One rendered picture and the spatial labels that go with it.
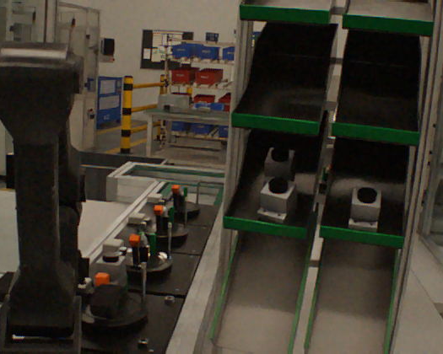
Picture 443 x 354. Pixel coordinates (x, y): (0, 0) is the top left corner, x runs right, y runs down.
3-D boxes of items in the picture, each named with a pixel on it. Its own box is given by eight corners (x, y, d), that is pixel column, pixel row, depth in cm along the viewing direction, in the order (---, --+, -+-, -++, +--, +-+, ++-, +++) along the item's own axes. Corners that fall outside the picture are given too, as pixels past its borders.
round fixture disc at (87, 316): (137, 340, 90) (137, 329, 90) (61, 329, 91) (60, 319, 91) (154, 305, 104) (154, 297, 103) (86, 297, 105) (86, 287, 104)
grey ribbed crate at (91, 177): (153, 214, 286) (154, 172, 281) (43, 202, 291) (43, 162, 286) (167, 195, 328) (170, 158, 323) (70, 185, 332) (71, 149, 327)
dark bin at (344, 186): (402, 249, 80) (410, 212, 76) (318, 238, 84) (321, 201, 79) (403, 151, 102) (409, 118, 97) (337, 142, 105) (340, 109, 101)
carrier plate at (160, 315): (159, 369, 85) (160, 358, 85) (23, 348, 87) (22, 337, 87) (183, 307, 109) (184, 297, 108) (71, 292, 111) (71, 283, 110)
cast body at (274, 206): (283, 233, 83) (283, 198, 78) (256, 227, 84) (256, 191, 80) (301, 202, 88) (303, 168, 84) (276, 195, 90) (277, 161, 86)
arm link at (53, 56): (73, 48, 45) (79, 38, 51) (-12, 45, 43) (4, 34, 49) (75, 347, 57) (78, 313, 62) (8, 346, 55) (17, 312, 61)
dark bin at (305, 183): (305, 241, 82) (308, 203, 77) (223, 228, 85) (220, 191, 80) (327, 143, 103) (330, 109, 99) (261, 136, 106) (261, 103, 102)
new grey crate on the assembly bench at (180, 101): (180, 111, 638) (181, 97, 634) (156, 109, 643) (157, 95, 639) (189, 109, 676) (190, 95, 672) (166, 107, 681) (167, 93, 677)
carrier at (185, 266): (184, 303, 110) (187, 247, 107) (73, 289, 112) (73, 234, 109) (200, 263, 134) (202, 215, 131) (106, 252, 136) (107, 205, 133)
